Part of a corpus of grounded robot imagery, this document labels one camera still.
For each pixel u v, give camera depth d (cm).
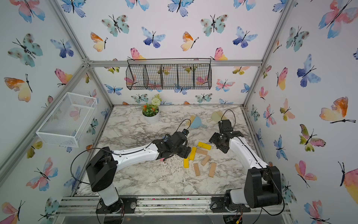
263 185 42
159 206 75
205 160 90
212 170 87
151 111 96
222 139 62
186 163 88
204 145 96
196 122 110
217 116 114
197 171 85
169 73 98
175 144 65
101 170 45
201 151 94
